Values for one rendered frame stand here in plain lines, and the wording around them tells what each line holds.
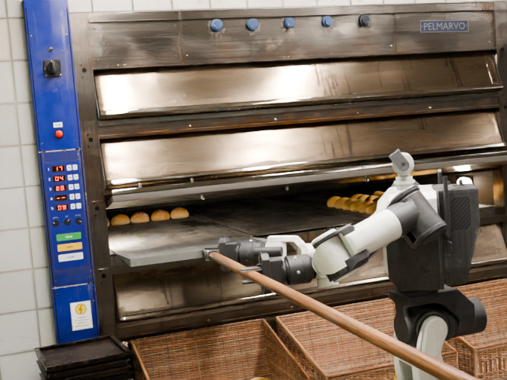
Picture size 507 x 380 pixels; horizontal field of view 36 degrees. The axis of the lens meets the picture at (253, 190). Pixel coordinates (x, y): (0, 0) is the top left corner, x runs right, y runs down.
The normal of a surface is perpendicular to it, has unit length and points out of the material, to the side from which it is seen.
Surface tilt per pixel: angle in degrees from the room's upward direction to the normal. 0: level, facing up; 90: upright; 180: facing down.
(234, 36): 90
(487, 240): 70
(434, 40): 90
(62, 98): 90
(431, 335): 90
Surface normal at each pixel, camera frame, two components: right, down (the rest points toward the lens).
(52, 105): 0.33, 0.06
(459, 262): -0.17, 0.12
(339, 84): 0.29, -0.29
